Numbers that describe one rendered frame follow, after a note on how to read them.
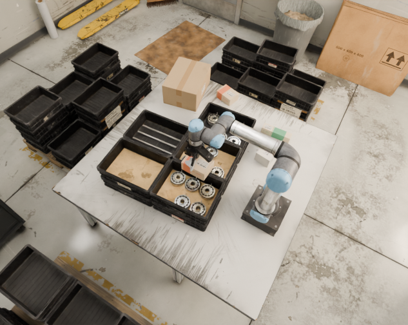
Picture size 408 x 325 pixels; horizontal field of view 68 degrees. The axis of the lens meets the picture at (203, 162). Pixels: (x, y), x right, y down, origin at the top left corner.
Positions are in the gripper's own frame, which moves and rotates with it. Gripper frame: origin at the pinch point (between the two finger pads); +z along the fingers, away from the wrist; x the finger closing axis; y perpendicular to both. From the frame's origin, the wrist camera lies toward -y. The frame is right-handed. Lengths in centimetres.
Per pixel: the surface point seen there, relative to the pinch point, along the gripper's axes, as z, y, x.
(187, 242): 40, -14, 33
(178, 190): 26.6, 8.1, 10.0
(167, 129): 27, 44, -30
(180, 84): 20, 60, -70
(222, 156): 26.8, -3.2, -30.2
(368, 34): 54, -58, -296
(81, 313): 71, 26, 101
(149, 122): 27, 60, -28
